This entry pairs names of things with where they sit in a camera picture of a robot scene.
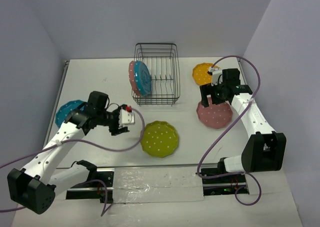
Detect pink dotted plate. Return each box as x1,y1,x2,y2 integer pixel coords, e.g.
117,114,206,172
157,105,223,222
196,98,233,129
128,60,141,97

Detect green dotted plate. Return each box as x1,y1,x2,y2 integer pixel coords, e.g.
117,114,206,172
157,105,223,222
140,120,180,158

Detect blue dotted plate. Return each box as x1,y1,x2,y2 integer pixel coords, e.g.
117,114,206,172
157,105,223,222
54,99,85,128
133,60,152,97

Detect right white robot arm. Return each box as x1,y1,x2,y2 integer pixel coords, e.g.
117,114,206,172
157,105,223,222
200,67,287,183

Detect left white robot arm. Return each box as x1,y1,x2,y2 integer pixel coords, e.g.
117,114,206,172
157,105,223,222
7,91,135,215

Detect orange dotted plate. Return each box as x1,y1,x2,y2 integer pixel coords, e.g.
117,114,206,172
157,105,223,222
192,62,213,86

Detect silver tape strip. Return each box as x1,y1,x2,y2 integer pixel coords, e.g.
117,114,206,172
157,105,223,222
112,167,204,204

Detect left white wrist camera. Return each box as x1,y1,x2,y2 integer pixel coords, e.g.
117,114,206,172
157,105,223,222
118,105,136,127

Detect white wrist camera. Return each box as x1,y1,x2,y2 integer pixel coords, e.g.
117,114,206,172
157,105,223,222
118,105,136,127
208,65,222,86

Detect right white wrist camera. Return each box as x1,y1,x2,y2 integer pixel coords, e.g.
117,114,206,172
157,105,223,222
208,65,222,86

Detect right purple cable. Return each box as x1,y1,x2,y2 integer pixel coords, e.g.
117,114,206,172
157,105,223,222
196,55,263,206

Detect purple cable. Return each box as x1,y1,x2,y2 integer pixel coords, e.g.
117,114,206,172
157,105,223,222
0,108,146,217
196,55,263,206

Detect black wire dish rack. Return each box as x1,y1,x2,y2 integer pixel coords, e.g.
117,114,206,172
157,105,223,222
131,42,181,106

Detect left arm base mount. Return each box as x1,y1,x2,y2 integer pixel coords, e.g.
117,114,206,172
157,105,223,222
65,168,115,204

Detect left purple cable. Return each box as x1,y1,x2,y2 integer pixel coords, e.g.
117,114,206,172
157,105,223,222
0,108,146,217

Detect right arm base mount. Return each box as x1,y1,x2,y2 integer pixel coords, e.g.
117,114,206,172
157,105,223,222
202,174,249,196

